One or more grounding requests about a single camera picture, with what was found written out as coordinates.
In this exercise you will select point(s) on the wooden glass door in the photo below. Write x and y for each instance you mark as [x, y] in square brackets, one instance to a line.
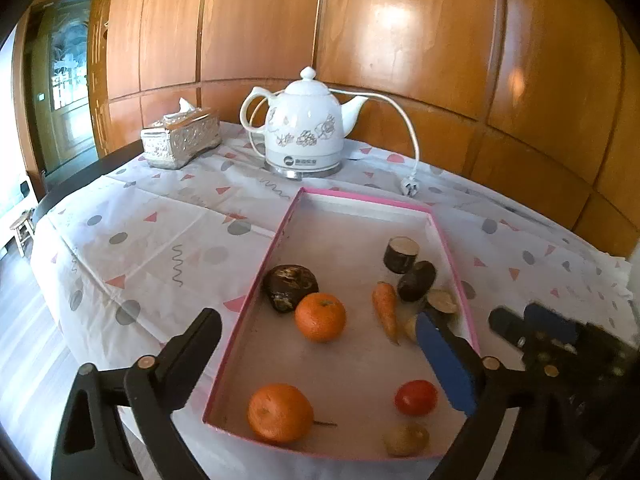
[70, 85]

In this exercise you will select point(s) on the white floral ceramic kettle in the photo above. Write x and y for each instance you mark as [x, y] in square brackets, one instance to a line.
[305, 120]

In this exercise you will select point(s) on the red tomato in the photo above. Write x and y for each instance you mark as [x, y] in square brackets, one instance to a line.
[415, 397]

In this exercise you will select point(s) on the short sugarcane piece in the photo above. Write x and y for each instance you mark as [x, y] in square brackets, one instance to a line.
[442, 302]

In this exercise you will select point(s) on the dark log slice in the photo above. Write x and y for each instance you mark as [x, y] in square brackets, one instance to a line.
[400, 255]

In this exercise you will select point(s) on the silver kettle base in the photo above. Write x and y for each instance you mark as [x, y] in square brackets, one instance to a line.
[300, 174]

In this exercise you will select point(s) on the small wooden stool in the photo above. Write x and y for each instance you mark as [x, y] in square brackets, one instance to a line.
[22, 222]

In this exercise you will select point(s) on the white patterned tablecloth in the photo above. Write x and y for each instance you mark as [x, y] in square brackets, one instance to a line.
[150, 240]

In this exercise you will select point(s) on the orange with long stalk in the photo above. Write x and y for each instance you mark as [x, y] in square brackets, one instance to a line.
[280, 412]

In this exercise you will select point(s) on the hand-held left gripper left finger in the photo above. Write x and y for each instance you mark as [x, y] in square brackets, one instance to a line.
[195, 345]

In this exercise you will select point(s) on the dark sugarcane piece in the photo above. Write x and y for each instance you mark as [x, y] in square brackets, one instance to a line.
[416, 282]

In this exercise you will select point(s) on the tangerine with green stem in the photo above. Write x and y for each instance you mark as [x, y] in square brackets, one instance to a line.
[320, 317]

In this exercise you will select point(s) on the white tissue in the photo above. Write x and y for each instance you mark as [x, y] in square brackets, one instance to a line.
[186, 106]

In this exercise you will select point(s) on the dark brown round fruit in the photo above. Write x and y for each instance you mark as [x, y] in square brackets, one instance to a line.
[287, 285]

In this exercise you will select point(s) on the pink cardboard box tray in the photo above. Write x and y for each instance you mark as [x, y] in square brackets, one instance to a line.
[345, 240]

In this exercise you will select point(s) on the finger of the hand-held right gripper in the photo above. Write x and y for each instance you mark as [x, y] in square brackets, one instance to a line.
[550, 322]
[510, 327]

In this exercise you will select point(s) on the small brown potato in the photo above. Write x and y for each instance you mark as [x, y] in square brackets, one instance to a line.
[406, 439]

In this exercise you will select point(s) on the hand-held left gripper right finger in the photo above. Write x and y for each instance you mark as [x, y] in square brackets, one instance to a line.
[445, 360]

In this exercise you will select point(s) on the small carrot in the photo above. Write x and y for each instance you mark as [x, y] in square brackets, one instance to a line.
[385, 305]

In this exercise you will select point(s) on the silver embossed tissue box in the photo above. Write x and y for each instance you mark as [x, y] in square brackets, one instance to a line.
[175, 142]

